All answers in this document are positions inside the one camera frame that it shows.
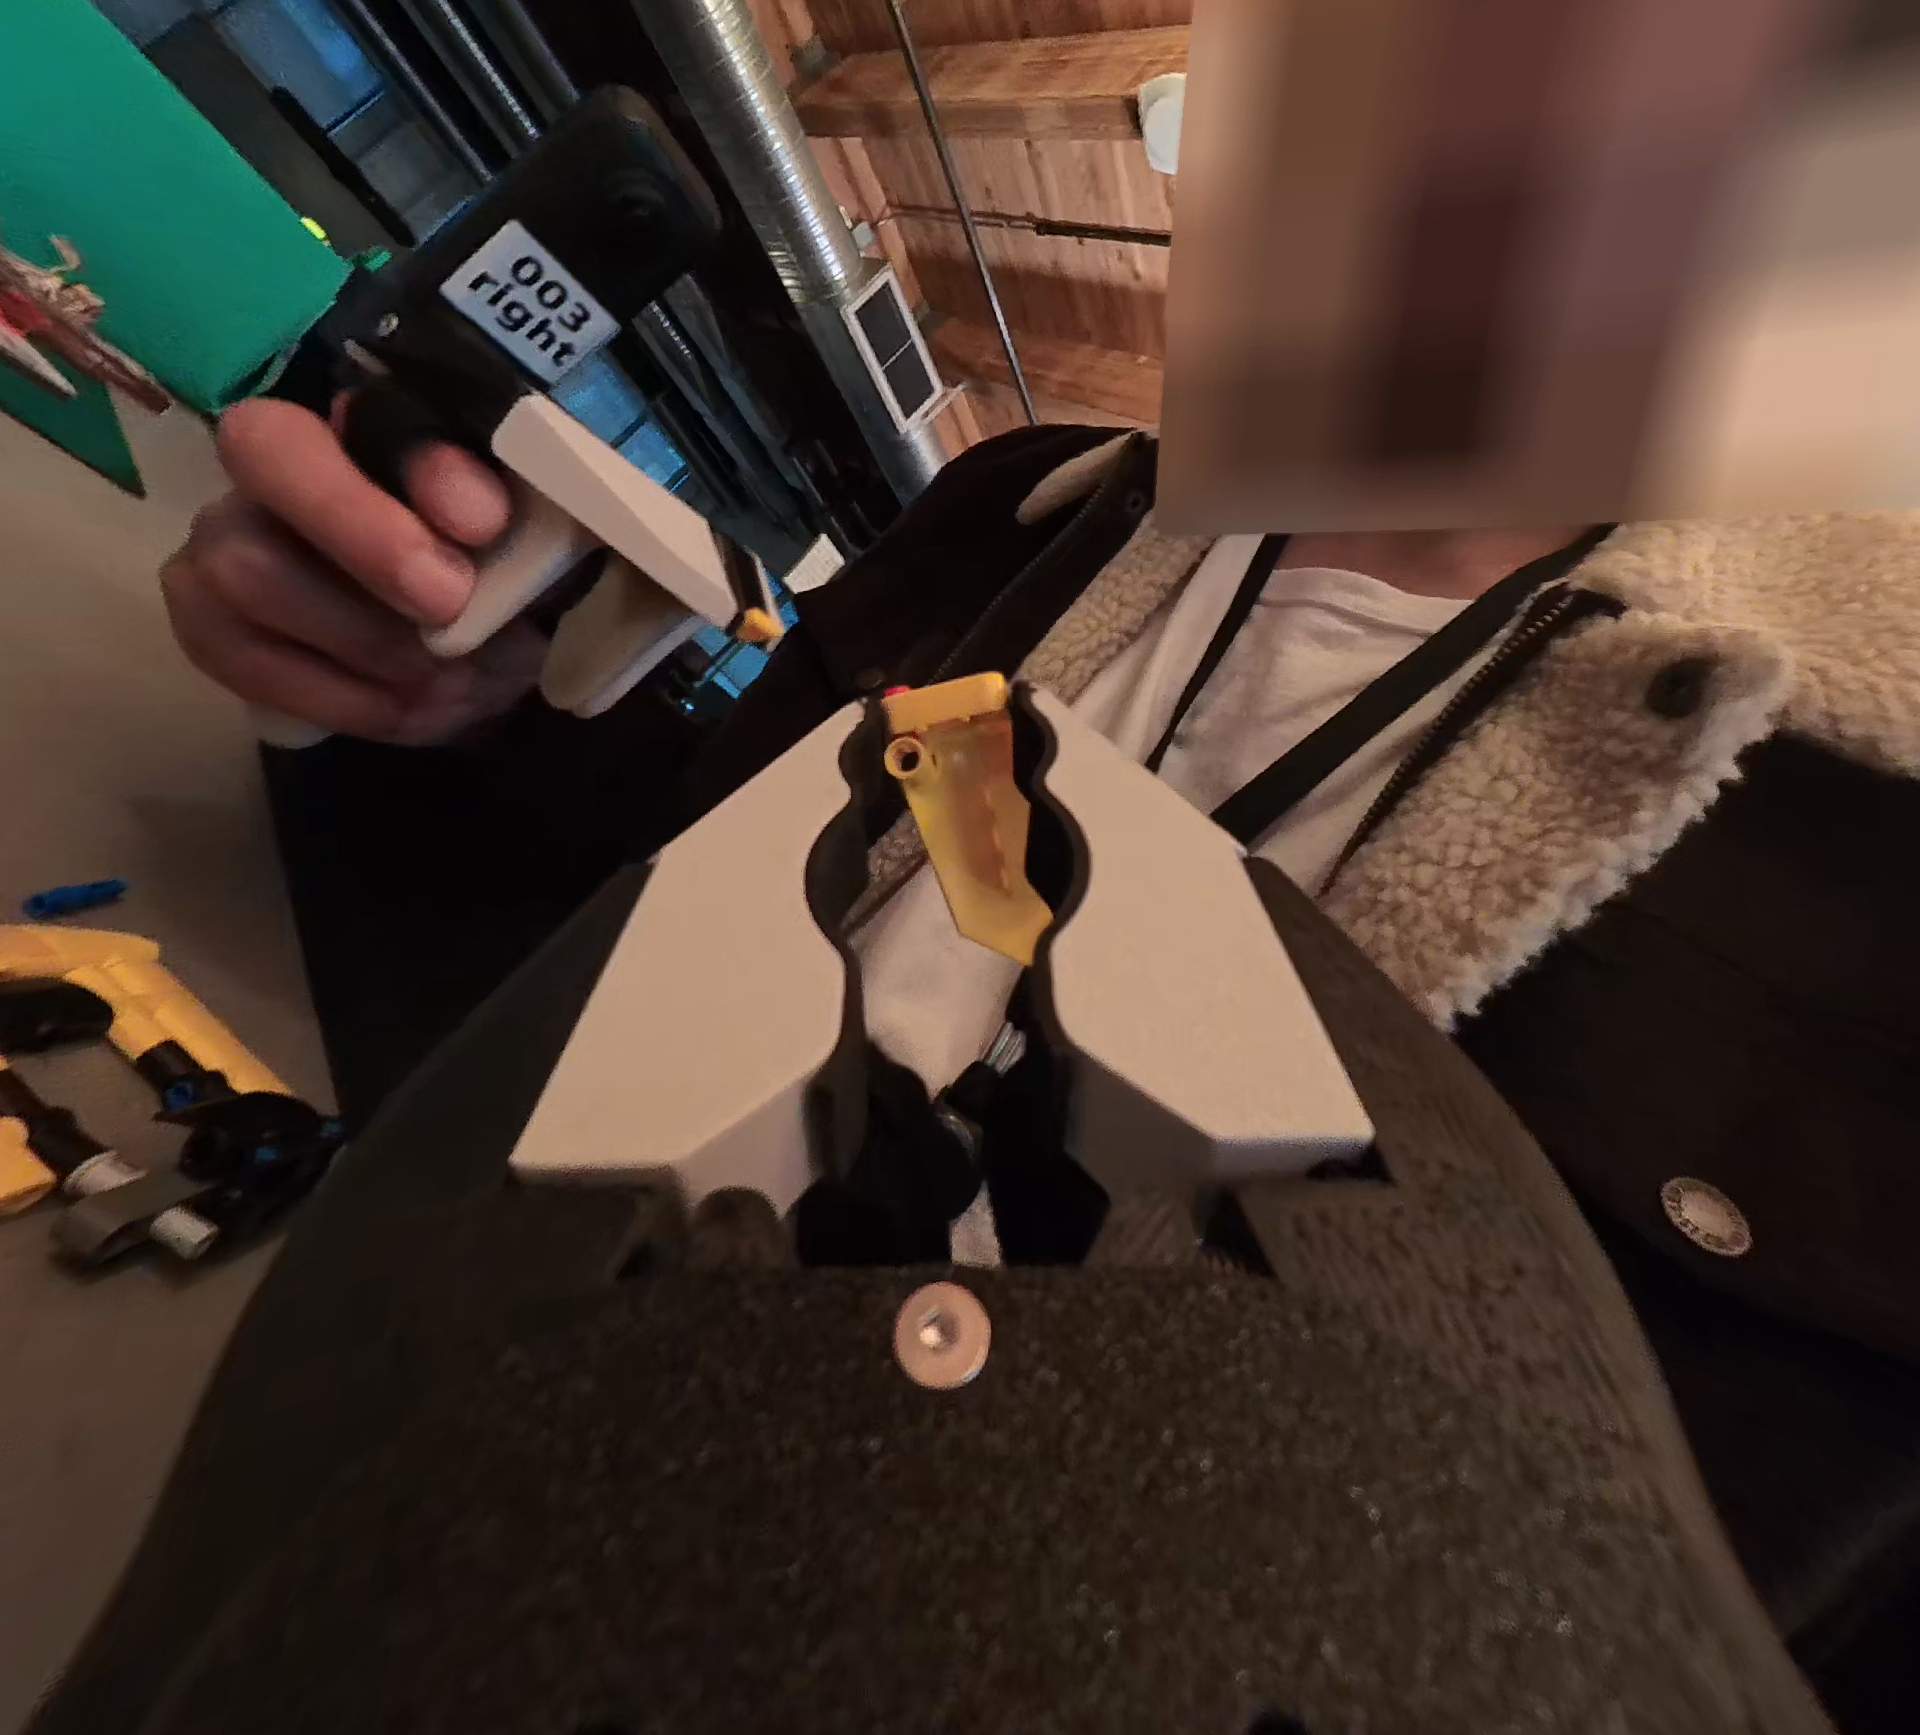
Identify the blue connector pin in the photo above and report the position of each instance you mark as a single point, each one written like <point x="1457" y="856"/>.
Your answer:
<point x="74" y="896"/>

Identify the silver spiral duct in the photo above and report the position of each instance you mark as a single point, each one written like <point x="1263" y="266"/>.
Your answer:
<point x="704" y="40"/>

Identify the person's right hand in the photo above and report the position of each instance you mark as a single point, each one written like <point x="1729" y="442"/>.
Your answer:
<point x="300" y="580"/>

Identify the dark sherpa-lined jacket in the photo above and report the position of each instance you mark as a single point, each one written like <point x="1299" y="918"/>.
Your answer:
<point x="1724" y="1015"/>

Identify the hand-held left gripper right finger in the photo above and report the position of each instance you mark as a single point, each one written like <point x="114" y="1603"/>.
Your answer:
<point x="1185" y="999"/>

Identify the yellow U-shaped brick assembly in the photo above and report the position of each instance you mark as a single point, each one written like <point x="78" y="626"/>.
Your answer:
<point x="105" y="970"/>

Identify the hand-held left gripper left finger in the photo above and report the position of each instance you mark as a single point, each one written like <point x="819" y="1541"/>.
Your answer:
<point x="721" y="999"/>

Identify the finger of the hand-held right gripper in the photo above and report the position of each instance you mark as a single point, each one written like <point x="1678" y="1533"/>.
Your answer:
<point x="601" y="490"/>
<point x="623" y="648"/>

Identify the green plastic bin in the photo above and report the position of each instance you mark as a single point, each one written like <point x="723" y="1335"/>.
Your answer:
<point x="135" y="160"/>

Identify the white vent grille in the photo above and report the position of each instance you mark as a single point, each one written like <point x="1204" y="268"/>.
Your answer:
<point x="892" y="348"/>

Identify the small yellow connector pin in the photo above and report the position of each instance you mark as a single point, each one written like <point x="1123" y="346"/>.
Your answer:
<point x="758" y="626"/>

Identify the white ceiling speaker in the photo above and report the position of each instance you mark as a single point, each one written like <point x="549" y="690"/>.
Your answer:
<point x="1158" y="122"/>

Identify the yellow brick panel piece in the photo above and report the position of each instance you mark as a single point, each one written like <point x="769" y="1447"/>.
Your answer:
<point x="983" y="866"/>

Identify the wooden stick model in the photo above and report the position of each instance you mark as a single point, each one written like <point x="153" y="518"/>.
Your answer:
<point x="60" y="324"/>

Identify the black badge reel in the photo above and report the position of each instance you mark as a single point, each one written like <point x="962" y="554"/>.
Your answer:
<point x="915" y="1135"/>

